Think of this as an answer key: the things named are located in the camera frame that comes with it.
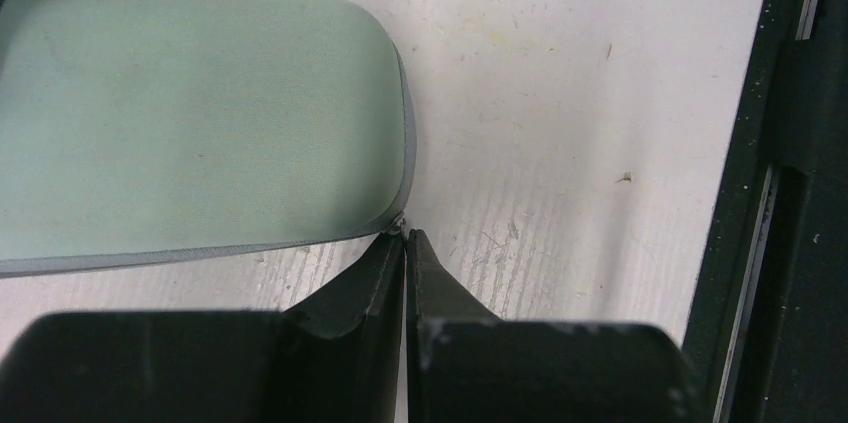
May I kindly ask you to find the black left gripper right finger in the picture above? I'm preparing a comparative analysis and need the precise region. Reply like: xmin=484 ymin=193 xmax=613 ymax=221
xmin=406 ymin=230 xmax=701 ymax=422

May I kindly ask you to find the mint green umbrella case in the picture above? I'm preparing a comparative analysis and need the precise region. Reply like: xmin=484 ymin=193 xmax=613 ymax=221
xmin=1 ymin=0 xmax=416 ymax=277

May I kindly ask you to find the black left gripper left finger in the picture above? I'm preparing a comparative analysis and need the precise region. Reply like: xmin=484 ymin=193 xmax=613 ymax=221
xmin=1 ymin=234 xmax=405 ymax=422

